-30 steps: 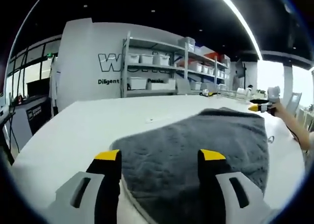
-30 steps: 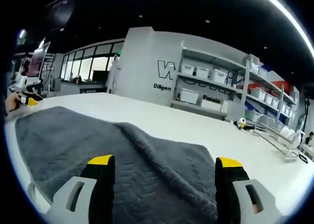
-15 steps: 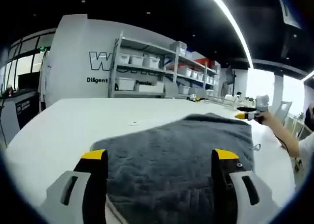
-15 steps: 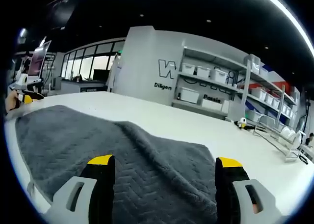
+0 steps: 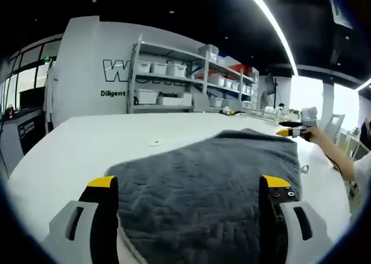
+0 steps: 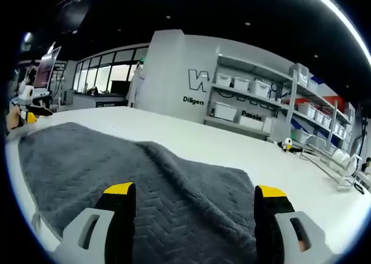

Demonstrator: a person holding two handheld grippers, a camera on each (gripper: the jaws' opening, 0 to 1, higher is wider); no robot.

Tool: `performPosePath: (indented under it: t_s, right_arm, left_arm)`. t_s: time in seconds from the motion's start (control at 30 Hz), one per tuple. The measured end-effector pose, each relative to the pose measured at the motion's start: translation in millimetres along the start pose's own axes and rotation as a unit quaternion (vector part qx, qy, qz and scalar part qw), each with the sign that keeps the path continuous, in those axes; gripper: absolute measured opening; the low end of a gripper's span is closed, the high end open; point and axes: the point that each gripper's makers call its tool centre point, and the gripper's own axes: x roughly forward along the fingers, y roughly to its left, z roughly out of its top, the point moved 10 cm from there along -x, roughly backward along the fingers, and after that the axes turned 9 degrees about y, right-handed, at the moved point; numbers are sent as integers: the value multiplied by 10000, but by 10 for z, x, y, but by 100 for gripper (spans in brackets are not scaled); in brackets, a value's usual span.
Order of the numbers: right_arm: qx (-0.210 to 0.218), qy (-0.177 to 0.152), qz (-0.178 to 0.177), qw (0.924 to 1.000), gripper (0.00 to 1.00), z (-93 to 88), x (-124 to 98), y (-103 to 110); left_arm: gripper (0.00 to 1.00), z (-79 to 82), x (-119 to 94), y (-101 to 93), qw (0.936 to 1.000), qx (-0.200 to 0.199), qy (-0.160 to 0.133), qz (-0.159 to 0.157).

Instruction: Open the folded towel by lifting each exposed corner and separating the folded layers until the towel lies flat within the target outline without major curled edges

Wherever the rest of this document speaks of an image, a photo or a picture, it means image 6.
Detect grey towel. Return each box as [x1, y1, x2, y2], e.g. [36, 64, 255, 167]
[17, 122, 257, 264]

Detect person's left hand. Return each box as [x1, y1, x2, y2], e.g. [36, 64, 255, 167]
[5, 106, 23, 131]

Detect curved computer monitor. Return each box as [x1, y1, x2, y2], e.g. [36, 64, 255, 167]
[34, 46, 62, 98]

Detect grey low counter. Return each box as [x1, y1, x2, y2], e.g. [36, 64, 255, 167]
[71, 90, 128, 111]

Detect spare white hand-held gripper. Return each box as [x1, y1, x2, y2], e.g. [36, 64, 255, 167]
[277, 137, 303, 154]

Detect metal dish rack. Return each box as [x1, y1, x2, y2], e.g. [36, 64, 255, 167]
[300, 133, 366, 192]

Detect dark hanging banner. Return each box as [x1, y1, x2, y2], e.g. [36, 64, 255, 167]
[54, 0, 90, 33]

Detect white hanging coat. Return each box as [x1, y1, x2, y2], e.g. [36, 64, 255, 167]
[127, 63, 146, 108]

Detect white dishes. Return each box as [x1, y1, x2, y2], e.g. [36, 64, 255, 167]
[332, 148, 358, 172]

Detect grey metal shelf rack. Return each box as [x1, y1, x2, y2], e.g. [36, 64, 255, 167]
[204, 54, 299, 137]
[289, 63, 356, 157]

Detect shelf with white bins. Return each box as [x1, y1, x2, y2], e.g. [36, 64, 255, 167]
[214, 72, 351, 145]

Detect dark screen on stand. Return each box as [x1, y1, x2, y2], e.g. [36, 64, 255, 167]
[357, 106, 368, 156]

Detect long ceiling light strip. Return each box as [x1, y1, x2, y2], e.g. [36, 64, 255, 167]
[300, 0, 371, 63]

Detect black framed window wall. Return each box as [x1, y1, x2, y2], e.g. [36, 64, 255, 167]
[72, 45, 150, 93]

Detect black cable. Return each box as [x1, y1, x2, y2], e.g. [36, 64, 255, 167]
[352, 179, 366, 195]

